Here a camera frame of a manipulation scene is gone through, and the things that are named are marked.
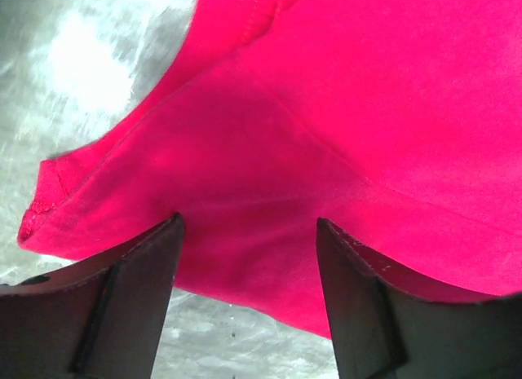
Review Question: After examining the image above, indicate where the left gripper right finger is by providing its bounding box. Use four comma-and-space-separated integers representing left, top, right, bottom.
316, 218, 521, 378

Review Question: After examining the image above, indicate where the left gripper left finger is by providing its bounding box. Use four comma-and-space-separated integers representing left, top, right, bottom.
1, 215, 184, 378

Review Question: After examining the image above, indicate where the pink t shirt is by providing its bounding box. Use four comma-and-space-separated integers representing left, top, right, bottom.
18, 0, 521, 337

